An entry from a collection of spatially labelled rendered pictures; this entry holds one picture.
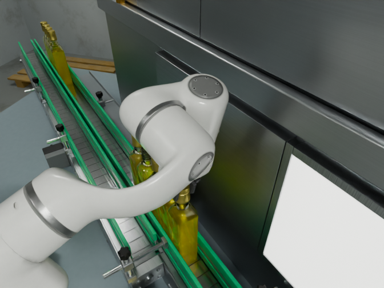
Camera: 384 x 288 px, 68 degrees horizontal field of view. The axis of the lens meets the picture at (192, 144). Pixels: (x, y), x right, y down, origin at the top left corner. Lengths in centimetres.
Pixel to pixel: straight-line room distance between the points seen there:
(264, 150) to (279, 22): 22
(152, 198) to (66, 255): 77
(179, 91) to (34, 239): 25
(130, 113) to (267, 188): 33
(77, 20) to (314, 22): 412
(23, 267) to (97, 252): 67
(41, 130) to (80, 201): 133
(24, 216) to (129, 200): 11
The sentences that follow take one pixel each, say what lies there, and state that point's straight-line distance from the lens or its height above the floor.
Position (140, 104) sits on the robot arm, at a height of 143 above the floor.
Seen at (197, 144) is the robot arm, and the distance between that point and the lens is 33.
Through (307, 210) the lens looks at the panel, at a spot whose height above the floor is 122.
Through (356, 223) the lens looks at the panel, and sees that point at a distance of 50.
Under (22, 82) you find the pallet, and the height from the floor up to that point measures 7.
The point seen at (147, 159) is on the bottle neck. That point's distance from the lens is 76.
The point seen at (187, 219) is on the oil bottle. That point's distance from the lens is 67.
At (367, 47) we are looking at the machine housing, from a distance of 42.
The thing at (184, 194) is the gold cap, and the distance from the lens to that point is 62.
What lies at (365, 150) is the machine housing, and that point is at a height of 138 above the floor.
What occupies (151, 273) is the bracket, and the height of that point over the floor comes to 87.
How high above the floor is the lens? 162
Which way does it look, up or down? 39 degrees down
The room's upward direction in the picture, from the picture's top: straight up
